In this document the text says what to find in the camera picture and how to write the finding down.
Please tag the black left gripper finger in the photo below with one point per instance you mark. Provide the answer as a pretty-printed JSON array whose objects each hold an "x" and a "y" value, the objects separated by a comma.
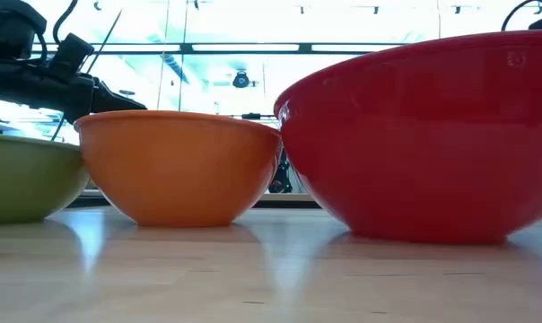
[{"x": 114, "y": 102}]

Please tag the red bowl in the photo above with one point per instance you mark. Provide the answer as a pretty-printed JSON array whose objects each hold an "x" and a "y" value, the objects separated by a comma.
[{"x": 423, "y": 143}]

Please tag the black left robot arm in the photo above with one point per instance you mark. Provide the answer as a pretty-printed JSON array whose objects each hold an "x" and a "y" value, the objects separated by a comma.
[{"x": 8, "y": 27}]

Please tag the orange bowl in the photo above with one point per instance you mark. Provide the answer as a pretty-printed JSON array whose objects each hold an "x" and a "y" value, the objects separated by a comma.
[{"x": 177, "y": 168}]

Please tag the green bowl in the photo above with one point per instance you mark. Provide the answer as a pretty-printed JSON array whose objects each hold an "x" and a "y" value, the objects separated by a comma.
[{"x": 26, "y": 179}]

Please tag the black round hanging device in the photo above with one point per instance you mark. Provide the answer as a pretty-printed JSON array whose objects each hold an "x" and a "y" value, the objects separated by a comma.
[{"x": 241, "y": 80}]

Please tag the black stand behind table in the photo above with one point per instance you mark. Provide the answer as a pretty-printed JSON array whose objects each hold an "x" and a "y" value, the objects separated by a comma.
[{"x": 281, "y": 177}]

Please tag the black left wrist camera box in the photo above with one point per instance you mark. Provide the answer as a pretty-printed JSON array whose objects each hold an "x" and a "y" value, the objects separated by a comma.
[{"x": 71, "y": 54}]

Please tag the dark horizontal window rail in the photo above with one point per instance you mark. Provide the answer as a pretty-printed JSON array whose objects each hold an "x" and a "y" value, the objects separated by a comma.
[{"x": 235, "y": 47}]

